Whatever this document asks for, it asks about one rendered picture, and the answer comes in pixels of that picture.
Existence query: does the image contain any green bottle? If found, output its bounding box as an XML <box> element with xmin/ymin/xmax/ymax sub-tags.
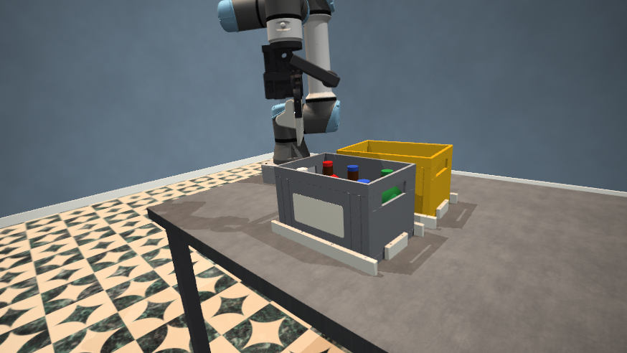
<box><xmin>381</xmin><ymin>169</ymin><xmax>402</xmax><ymax>204</ymax></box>

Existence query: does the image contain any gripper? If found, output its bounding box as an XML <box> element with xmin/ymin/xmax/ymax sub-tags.
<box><xmin>262</xmin><ymin>41</ymin><xmax>304</xmax><ymax>146</ymax></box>

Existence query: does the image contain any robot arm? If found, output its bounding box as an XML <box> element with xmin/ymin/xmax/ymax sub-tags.
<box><xmin>217</xmin><ymin>0</ymin><xmax>341</xmax><ymax>165</ymax></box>

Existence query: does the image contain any yellow divided crate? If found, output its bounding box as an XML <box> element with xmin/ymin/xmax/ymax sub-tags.
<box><xmin>347</xmin><ymin>141</ymin><xmax>453</xmax><ymax>217</ymax></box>

